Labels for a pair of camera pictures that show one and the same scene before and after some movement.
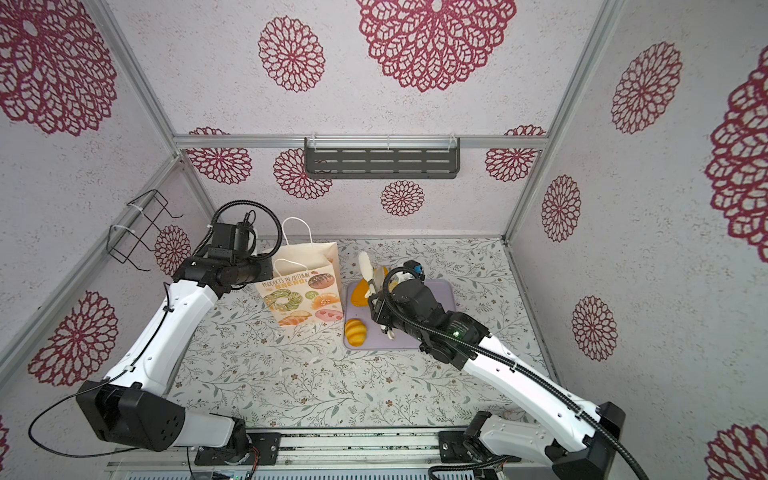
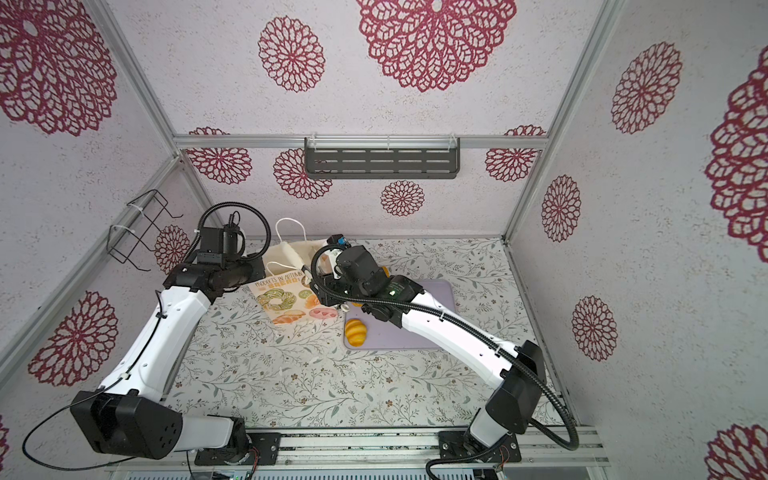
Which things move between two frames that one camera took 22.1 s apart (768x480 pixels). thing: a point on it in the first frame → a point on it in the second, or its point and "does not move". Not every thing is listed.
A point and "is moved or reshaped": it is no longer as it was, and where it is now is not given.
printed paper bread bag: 306,286 does not move
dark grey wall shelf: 382,157 does not move
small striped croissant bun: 356,332 does not move
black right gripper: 381,313 → 329,282
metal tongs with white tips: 376,279 is moved or reshaped
